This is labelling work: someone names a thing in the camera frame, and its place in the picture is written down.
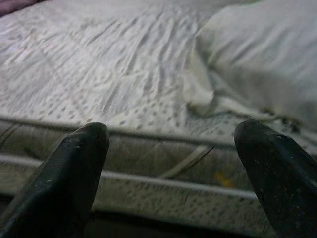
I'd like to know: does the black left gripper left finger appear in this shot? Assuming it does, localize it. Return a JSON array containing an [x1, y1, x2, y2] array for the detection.
[[0, 121, 110, 238]]

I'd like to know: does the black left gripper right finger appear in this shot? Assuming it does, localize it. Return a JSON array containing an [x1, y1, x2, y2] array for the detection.
[[234, 120, 317, 238]]

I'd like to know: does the white pillow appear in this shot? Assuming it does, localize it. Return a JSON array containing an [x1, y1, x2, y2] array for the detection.
[[188, 0, 317, 132]]

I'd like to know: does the white quilted mattress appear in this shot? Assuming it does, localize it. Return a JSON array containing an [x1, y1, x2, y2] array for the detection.
[[0, 0, 317, 238]]

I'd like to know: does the purple cartoon print blanket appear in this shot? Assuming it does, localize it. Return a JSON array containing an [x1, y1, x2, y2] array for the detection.
[[0, 0, 43, 16]]

